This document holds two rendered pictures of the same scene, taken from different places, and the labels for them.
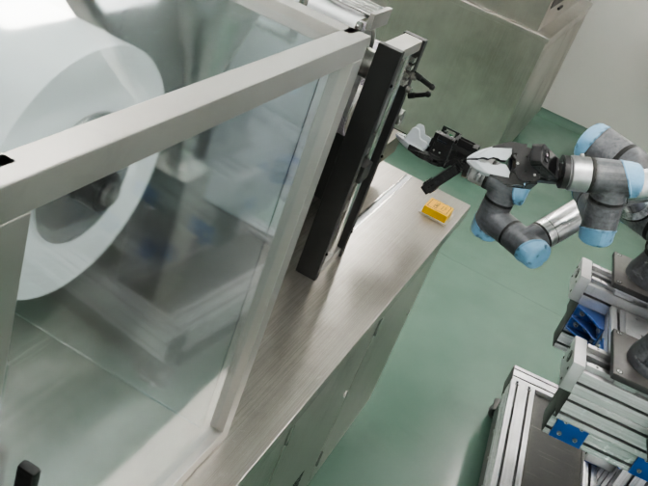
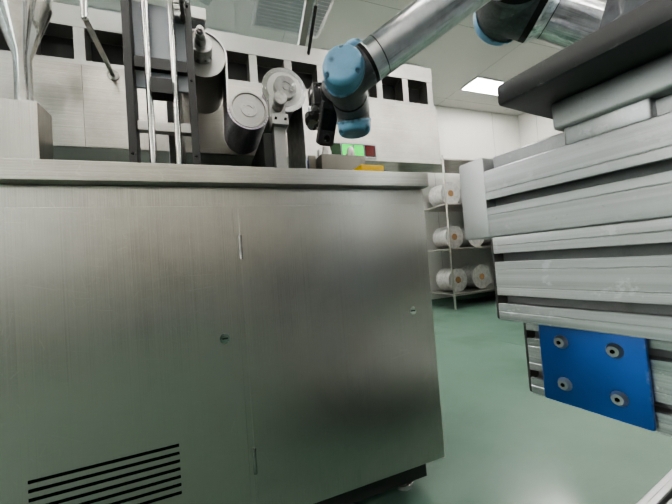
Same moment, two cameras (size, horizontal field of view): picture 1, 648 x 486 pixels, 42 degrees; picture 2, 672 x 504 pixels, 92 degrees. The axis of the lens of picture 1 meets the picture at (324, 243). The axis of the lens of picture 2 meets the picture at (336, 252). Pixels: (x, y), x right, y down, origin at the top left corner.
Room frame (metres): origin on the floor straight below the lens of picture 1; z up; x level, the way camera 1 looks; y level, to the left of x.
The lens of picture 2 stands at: (1.48, -0.92, 0.67)
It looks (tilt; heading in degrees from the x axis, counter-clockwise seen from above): 2 degrees up; 54
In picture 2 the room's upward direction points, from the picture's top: 4 degrees counter-clockwise
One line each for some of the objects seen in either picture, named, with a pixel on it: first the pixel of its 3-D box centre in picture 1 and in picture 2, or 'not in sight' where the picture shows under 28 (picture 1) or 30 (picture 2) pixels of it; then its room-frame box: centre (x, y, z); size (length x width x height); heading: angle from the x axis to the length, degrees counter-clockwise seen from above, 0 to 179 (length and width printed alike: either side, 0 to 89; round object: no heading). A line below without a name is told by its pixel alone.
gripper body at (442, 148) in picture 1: (451, 152); (326, 98); (2.00, -0.22, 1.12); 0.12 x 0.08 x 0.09; 75
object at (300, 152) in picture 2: not in sight; (296, 145); (2.09, 0.10, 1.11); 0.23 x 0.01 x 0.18; 75
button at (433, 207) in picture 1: (438, 210); (366, 172); (2.09, -0.26, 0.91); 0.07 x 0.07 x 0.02; 75
